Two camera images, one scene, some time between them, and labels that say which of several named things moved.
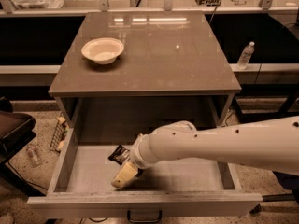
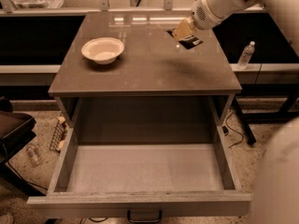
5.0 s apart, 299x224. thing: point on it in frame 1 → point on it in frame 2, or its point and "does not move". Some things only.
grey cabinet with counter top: x=123 y=76 does not move
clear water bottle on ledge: x=243 y=61 does not move
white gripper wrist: x=137 y=157 → x=204 y=16
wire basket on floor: x=60 y=134 does not move
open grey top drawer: x=81 y=187 does not move
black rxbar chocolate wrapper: x=120 y=155 → x=188 y=42
